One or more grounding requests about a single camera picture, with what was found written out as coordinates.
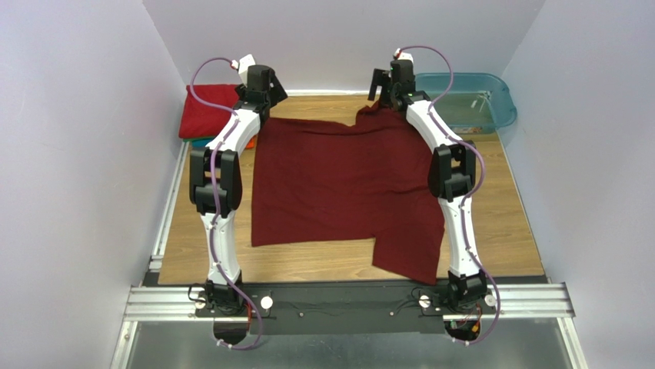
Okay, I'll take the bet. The maroon t shirt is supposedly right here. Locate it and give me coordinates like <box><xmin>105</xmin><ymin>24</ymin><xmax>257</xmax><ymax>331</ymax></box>
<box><xmin>251</xmin><ymin>104</ymin><xmax>445</xmax><ymax>284</ymax></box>

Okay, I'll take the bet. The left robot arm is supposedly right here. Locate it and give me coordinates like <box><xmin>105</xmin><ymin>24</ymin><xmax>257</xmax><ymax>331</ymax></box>
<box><xmin>189</xmin><ymin>63</ymin><xmax>288</xmax><ymax>316</ymax></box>

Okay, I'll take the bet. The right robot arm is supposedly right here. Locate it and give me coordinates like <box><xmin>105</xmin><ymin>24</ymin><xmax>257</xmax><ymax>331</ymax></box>
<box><xmin>368</xmin><ymin>52</ymin><xmax>487</xmax><ymax>309</ymax></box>

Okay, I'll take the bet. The folded red t shirt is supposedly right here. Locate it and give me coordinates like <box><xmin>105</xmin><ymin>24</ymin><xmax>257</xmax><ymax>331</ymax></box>
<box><xmin>178</xmin><ymin>84</ymin><xmax>238</xmax><ymax>139</ymax></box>

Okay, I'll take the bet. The folded teal t shirt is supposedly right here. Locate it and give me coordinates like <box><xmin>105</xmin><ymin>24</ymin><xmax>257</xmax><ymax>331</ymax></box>
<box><xmin>189</xmin><ymin>138</ymin><xmax>214</xmax><ymax>148</ymax></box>

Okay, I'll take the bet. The teal plastic bin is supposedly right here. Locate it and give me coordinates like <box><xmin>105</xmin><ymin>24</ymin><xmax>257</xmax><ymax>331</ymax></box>
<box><xmin>416</xmin><ymin>72</ymin><xmax>517</xmax><ymax>135</ymax></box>

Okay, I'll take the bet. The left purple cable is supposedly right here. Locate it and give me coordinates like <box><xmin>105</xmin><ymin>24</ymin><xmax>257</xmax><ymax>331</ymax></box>
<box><xmin>189</xmin><ymin>57</ymin><xmax>264</xmax><ymax>352</ymax></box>

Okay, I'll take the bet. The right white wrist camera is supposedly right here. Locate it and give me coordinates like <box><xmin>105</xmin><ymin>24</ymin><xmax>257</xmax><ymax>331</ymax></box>
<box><xmin>393</xmin><ymin>48</ymin><xmax>414</xmax><ymax>62</ymax></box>

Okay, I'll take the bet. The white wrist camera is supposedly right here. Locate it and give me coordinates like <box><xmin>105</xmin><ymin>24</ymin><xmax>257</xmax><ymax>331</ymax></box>
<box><xmin>231</xmin><ymin>54</ymin><xmax>256</xmax><ymax>85</ymax></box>
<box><xmin>393</xmin><ymin>48</ymin><xmax>414</xmax><ymax>62</ymax></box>

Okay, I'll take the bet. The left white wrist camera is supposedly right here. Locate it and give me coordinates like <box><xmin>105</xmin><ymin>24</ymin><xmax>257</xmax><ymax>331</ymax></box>
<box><xmin>231</xmin><ymin>54</ymin><xmax>256</xmax><ymax>85</ymax></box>

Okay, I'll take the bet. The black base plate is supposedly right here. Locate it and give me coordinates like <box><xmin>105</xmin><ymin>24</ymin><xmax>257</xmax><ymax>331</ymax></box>
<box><xmin>125</xmin><ymin>278</ymin><xmax>562</xmax><ymax>349</ymax></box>

